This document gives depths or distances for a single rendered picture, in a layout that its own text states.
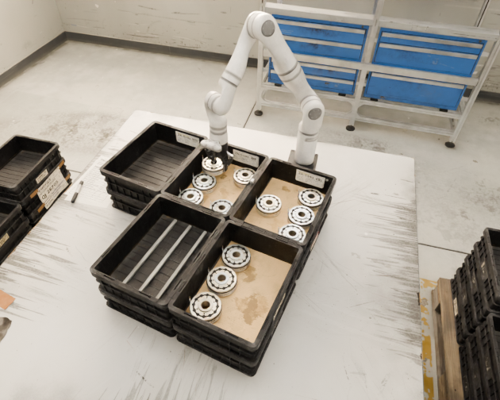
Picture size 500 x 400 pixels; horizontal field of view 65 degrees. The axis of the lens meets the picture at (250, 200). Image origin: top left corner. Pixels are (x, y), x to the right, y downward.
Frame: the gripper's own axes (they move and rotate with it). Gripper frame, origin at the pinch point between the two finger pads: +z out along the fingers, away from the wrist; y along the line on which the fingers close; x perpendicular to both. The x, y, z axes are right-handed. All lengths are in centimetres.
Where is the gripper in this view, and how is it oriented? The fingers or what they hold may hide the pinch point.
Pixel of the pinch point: (220, 166)
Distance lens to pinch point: 171.6
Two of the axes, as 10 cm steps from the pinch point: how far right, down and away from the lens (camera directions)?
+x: -4.5, 6.3, -6.4
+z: -0.2, 7.0, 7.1
